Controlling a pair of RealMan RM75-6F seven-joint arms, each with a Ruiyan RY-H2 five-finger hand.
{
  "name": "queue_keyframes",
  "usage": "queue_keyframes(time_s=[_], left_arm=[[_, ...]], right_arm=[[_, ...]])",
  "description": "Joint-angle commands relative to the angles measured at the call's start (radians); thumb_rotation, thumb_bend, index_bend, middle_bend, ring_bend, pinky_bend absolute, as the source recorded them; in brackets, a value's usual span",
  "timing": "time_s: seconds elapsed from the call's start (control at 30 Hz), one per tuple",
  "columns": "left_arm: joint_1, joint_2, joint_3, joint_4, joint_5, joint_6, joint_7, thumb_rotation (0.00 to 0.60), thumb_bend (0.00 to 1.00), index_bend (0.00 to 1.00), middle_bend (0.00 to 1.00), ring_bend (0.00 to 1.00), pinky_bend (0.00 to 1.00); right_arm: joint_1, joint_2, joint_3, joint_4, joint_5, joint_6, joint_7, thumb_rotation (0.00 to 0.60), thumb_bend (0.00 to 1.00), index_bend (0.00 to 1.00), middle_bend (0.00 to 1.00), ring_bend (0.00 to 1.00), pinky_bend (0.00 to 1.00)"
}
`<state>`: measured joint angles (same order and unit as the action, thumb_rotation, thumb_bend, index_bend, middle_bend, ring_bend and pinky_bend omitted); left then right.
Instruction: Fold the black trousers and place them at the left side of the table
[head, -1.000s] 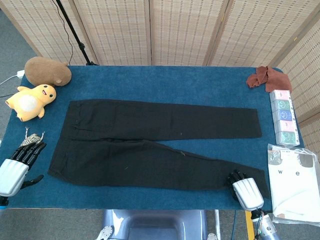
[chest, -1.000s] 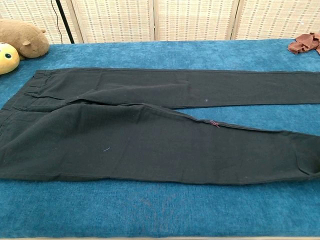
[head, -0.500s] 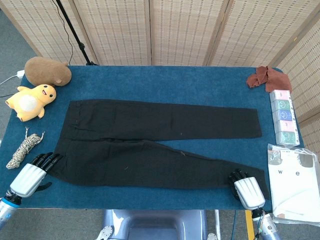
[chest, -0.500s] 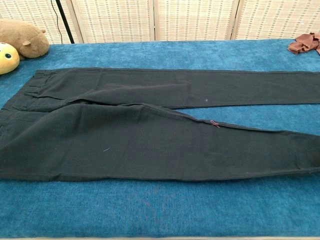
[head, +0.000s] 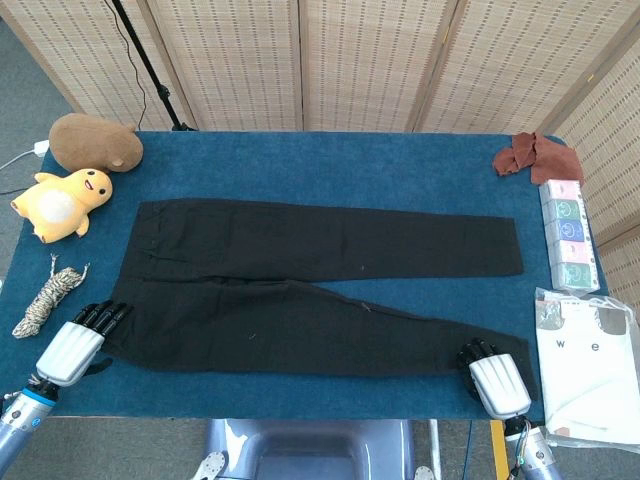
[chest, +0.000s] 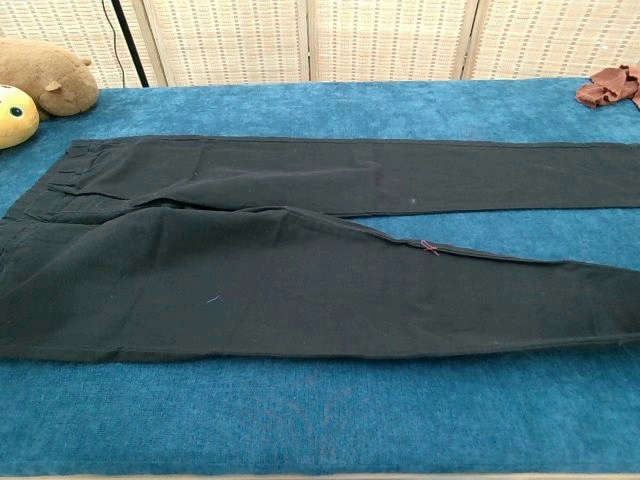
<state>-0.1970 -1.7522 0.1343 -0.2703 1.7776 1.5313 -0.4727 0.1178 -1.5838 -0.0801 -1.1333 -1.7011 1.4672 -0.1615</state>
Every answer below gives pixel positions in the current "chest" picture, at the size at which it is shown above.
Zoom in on thin black hanging cable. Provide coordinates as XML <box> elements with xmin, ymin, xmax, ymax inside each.
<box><xmin>101</xmin><ymin>0</ymin><xmax>126</xmax><ymax>89</ymax></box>

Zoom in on rust brown crumpled cloth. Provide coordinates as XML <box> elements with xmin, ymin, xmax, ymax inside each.
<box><xmin>574</xmin><ymin>64</ymin><xmax>640</xmax><ymax>110</ymax></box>

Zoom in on black tripod stand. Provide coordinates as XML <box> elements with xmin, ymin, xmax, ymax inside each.
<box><xmin>110</xmin><ymin>0</ymin><xmax>150</xmax><ymax>89</ymax></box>

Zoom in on yellow plush toy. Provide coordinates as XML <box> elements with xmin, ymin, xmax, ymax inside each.
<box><xmin>0</xmin><ymin>83</ymin><xmax>40</xmax><ymax>150</ymax></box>

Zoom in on bamboo folding screen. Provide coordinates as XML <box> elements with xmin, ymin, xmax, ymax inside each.
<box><xmin>0</xmin><ymin>0</ymin><xmax>640</xmax><ymax>90</ymax></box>

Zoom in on blue table cloth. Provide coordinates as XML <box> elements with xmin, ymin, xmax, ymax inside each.
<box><xmin>0</xmin><ymin>75</ymin><xmax>640</xmax><ymax>476</ymax></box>

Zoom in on brown capybara plush toy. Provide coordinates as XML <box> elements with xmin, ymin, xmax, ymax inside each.
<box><xmin>0</xmin><ymin>38</ymin><xmax>100</xmax><ymax>121</ymax></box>

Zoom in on black trousers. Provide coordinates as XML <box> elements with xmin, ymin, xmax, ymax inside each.
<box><xmin>0</xmin><ymin>134</ymin><xmax>640</xmax><ymax>364</ymax></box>

